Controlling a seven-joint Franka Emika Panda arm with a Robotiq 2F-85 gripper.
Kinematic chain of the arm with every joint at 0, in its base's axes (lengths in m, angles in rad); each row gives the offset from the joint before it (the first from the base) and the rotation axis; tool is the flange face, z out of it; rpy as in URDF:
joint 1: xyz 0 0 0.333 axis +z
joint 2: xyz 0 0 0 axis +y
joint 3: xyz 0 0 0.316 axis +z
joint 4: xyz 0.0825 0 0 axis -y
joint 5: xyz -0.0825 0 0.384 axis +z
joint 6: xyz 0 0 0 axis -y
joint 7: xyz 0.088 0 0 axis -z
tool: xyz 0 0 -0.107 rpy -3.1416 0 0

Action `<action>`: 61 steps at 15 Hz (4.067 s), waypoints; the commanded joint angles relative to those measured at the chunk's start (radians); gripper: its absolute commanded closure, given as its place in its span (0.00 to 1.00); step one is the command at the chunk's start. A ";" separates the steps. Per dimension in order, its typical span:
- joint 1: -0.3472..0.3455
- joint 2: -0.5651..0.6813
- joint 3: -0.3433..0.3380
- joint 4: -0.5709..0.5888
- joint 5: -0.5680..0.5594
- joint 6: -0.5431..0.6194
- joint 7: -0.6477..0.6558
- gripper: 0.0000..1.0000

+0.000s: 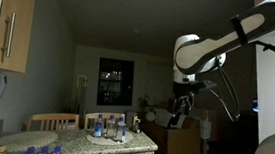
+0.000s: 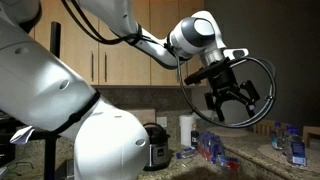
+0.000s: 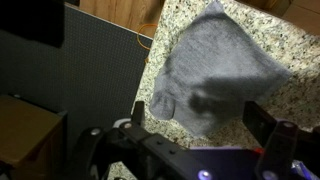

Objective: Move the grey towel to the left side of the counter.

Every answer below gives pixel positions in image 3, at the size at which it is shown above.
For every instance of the grey terry towel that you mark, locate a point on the grey terry towel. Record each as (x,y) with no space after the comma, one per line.
(216,66)

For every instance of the dark grey perforated panel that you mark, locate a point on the dark grey perforated panel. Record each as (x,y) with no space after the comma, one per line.
(83,66)

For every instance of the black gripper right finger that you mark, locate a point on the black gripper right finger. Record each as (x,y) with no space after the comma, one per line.
(260,123)

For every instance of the brown cardboard box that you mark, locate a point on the brown cardboard box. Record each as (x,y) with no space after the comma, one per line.
(26,133)

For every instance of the black blurred block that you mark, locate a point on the black blurred block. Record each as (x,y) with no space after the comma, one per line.
(30,20)

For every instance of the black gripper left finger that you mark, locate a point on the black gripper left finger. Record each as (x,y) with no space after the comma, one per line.
(138,115)

